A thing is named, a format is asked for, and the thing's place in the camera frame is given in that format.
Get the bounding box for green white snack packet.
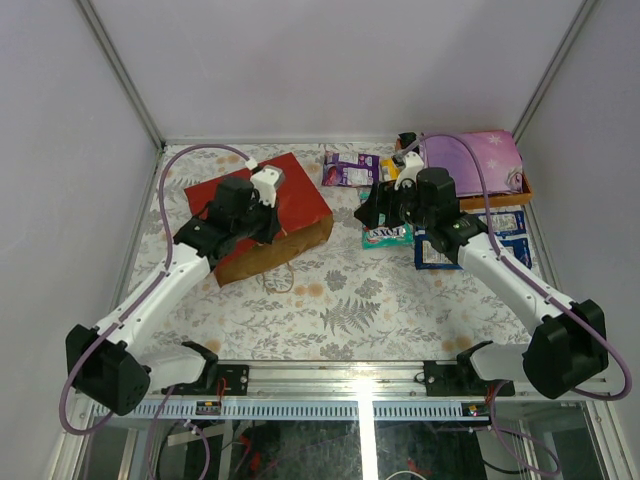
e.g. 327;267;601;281
361;204;413;250

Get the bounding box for floral table mat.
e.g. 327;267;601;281
122;142;556;362

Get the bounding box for red paper bag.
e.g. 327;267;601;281
173;153;334;286

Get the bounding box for purple snack packet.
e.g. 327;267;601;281
322;151;380;187

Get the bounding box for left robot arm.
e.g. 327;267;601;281
66;166;285;416

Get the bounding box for wooden tray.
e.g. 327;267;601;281
394;137;535;212

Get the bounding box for purple folded cloth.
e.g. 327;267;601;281
419;130;524;197

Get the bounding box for blue chips bag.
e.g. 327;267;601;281
414;210;532;270

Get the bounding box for yellow snack packet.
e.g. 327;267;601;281
379;157;400;182

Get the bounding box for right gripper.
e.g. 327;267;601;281
353;176;435;231

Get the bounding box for black items in tray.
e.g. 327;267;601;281
396;132;417;150

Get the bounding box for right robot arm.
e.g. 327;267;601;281
354;167;609;399

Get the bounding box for aluminium rail frame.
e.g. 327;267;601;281
42;359;631;480

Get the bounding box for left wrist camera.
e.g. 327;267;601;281
245;157;285;208

